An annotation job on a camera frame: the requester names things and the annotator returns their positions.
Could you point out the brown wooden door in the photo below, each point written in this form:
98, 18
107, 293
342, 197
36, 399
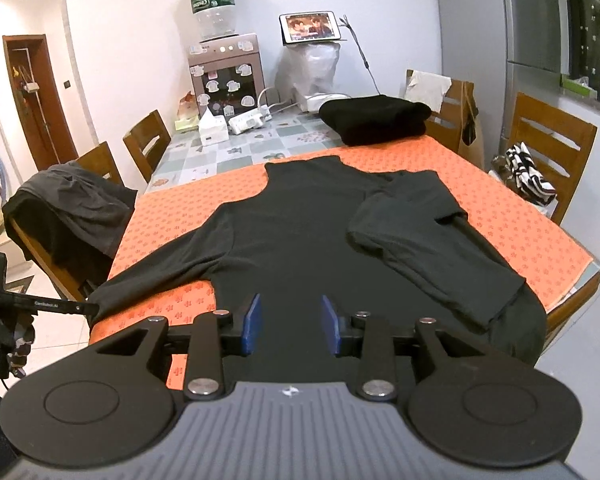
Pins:
37, 100

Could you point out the brown water dispenser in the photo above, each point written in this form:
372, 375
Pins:
226, 74

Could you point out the wooden chair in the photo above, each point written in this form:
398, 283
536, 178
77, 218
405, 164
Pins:
100, 161
74, 269
147, 142
560, 145

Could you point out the white plastic bag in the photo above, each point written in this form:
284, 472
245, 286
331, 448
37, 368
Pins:
306, 72

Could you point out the checkered tablecloth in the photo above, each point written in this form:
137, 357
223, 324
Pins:
289, 133

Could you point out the near wooden chair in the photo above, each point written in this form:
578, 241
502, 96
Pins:
74, 269

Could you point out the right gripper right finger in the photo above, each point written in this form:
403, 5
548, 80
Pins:
368, 339

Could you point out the middle wooden chair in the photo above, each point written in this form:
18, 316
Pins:
100, 161

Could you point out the dark clothes on chair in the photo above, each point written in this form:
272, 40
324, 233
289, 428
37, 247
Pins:
77, 217

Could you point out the folded black garment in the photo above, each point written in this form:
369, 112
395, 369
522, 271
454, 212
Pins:
374, 119

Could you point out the clear water bottle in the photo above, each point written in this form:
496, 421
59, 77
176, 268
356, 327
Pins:
215, 18

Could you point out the right side wooden chair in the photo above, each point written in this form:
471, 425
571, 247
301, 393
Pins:
560, 145

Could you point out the black long-sleeve shirt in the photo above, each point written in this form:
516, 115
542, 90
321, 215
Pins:
397, 244

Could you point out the grey refrigerator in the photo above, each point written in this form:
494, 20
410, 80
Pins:
537, 53

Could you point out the snack bag on table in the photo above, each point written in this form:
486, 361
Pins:
187, 115

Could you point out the orange patterned table mat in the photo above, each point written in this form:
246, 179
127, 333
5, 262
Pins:
548, 259

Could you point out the tablet on stand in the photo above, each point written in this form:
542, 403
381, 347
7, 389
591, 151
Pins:
304, 27

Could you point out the white power strip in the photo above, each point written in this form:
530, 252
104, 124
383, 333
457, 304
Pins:
252, 119

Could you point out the far wooden chair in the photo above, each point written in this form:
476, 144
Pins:
147, 142

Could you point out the white tissue box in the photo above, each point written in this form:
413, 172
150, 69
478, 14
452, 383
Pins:
212, 129

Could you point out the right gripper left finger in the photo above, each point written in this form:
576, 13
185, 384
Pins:
214, 336

